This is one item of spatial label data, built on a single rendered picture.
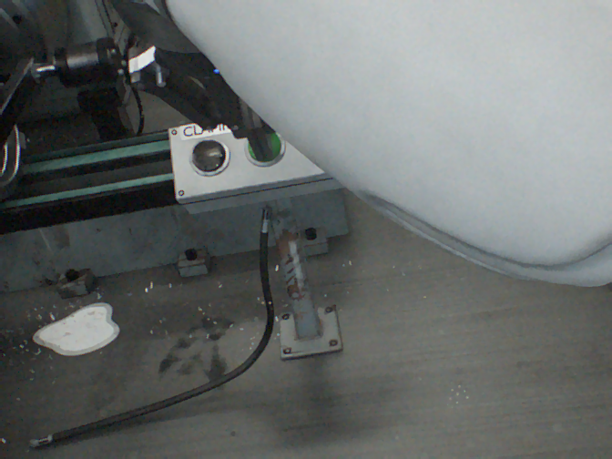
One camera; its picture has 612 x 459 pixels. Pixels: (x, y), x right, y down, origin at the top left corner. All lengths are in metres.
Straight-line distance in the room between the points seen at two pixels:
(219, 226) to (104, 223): 0.14
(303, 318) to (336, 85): 0.58
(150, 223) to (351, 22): 0.74
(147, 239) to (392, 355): 0.36
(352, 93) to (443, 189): 0.03
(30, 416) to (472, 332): 0.49
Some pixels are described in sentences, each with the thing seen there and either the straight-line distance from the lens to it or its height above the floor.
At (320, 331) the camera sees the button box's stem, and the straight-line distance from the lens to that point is 0.77.
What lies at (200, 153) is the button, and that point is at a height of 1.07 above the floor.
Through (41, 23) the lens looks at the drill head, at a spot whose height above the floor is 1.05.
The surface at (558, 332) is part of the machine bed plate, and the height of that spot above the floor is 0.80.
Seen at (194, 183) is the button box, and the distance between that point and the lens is 0.61.
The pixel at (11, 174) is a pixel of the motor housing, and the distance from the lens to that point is 0.97.
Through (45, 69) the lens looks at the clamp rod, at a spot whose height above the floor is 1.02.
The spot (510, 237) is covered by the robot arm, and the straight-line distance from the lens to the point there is 0.18.
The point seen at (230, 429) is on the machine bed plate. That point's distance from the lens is 0.73.
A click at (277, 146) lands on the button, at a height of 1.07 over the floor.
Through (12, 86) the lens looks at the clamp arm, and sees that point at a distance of 0.98.
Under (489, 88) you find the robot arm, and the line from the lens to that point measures 0.17.
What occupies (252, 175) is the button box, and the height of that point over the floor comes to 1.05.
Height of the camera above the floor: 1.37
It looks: 38 degrees down
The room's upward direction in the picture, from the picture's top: 12 degrees counter-clockwise
